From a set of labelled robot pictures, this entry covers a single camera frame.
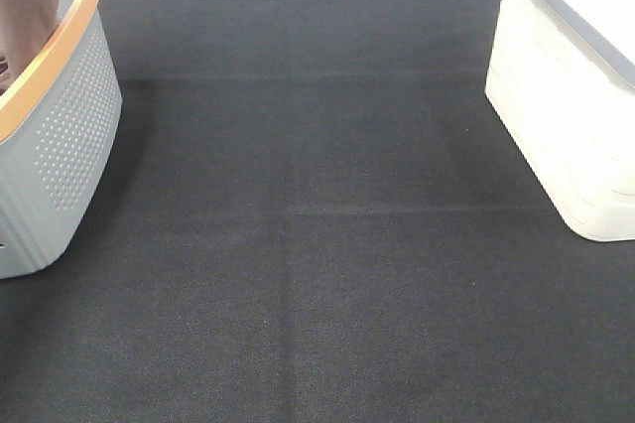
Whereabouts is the brown towel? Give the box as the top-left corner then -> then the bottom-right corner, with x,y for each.
1,0 -> 60,78
0,53 -> 13,94

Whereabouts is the white plastic storage box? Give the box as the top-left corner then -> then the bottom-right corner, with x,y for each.
485,0 -> 634,241

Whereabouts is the grey basket with orange rim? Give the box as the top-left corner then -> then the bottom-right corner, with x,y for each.
1,0 -> 122,278

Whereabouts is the black table cloth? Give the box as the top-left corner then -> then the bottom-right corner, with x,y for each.
1,0 -> 634,422

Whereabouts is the brown towel in basket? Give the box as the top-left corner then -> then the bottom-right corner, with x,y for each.
0,53 -> 13,94

